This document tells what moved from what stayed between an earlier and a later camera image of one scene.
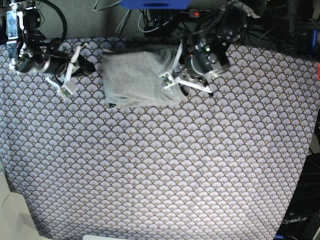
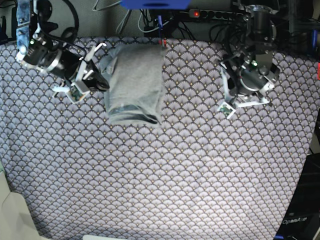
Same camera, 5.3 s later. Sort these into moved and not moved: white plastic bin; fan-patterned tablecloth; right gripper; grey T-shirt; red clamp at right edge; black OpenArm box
Moved: right gripper; grey T-shirt
Not moved: red clamp at right edge; white plastic bin; black OpenArm box; fan-patterned tablecloth
